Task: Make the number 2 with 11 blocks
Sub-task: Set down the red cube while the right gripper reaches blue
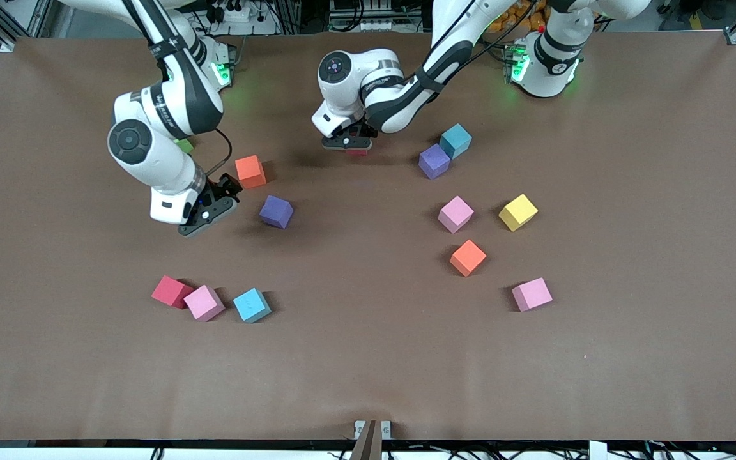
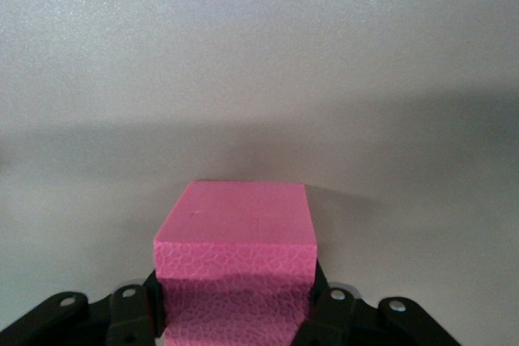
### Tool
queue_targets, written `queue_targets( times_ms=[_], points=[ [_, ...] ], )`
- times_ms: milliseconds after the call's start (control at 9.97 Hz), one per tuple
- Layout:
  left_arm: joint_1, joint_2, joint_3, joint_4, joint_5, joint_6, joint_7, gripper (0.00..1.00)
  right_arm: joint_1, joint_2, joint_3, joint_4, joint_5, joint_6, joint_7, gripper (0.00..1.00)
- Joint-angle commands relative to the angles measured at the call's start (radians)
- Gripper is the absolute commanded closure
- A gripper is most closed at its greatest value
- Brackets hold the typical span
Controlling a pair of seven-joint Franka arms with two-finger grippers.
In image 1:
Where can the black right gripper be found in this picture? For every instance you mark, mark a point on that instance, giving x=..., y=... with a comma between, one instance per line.
x=220, y=190

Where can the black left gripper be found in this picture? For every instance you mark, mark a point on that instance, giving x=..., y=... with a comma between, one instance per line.
x=364, y=130

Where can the red foam cube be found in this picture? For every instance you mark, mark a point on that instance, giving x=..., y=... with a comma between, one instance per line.
x=170, y=291
x=357, y=153

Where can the purple foam cube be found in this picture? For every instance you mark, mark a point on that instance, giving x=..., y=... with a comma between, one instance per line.
x=434, y=161
x=276, y=211

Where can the pink foam cube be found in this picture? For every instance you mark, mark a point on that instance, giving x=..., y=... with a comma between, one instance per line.
x=204, y=302
x=455, y=214
x=531, y=294

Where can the blue foam cube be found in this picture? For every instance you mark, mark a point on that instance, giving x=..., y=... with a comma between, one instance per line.
x=455, y=140
x=252, y=305

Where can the orange foam cube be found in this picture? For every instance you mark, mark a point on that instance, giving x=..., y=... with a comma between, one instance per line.
x=467, y=257
x=250, y=171

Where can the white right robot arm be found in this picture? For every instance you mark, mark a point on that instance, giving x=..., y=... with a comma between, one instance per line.
x=183, y=102

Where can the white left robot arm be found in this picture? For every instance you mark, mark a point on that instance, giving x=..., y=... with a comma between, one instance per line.
x=406, y=102

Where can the green foam cube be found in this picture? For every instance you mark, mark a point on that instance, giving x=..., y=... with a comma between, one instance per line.
x=184, y=145

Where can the white power strip with plugs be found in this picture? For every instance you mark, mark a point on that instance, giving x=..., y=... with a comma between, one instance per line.
x=250, y=25

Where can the yellow foam cube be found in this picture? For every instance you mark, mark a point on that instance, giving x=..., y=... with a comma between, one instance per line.
x=518, y=212

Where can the bag of orange items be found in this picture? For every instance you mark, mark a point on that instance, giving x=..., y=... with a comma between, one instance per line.
x=531, y=19

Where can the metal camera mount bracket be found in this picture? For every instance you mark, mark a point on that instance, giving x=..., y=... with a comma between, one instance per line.
x=360, y=428

